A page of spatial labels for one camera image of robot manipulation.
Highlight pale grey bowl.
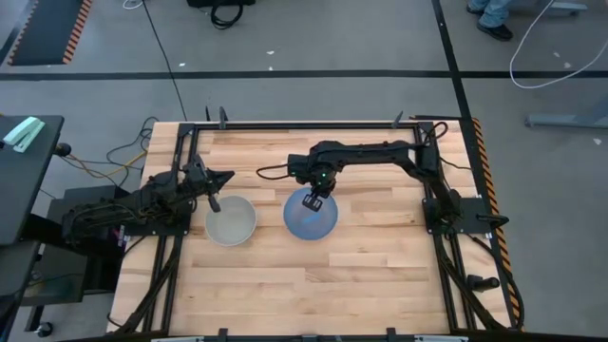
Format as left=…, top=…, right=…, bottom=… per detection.
left=204, top=194, right=258, bottom=248

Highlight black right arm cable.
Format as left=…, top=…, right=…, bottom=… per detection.
left=256, top=163, right=292, bottom=181

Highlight person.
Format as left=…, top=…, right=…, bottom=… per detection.
left=465, top=0, right=517, bottom=42

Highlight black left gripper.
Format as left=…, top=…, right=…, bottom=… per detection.
left=182, top=155, right=237, bottom=214

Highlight blue bowl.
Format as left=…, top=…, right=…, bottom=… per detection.
left=282, top=186, right=340, bottom=242

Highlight long white floor cable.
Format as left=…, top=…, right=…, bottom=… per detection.
left=508, top=0, right=608, bottom=90

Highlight black clamp handle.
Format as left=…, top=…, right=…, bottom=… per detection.
left=476, top=213, right=510, bottom=230
left=466, top=274, right=502, bottom=293

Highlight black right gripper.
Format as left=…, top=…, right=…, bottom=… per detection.
left=287, top=151, right=340, bottom=213

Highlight black side cart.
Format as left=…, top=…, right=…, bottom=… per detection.
left=0, top=114, right=66, bottom=342

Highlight grey metal table foot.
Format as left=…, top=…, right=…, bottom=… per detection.
left=515, top=0, right=590, bottom=14
left=523, top=93, right=608, bottom=130

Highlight yellow cable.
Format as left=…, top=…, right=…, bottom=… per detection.
left=66, top=150, right=148, bottom=180

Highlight black cable bundle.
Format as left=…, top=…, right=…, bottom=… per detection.
left=435, top=233, right=525, bottom=332
left=107, top=235, right=184, bottom=334

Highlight orange black hazard strip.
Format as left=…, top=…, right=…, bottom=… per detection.
left=471, top=117, right=524, bottom=332

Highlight coiled black cable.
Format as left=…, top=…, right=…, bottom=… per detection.
left=209, top=2, right=245, bottom=31

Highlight mint green stapler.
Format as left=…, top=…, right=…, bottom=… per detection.
left=2, top=116, right=47, bottom=154

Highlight tangled black cables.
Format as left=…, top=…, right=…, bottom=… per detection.
left=56, top=115, right=161, bottom=189

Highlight black mat with orange stripes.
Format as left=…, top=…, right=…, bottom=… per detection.
left=6, top=0, right=94, bottom=67

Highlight black equipment box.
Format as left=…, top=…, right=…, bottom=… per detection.
left=185, top=0, right=257, bottom=9

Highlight black metal table frame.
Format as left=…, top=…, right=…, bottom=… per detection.
left=142, top=121, right=514, bottom=342

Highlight thin black floor cable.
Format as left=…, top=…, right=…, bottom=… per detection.
left=141, top=0, right=189, bottom=123

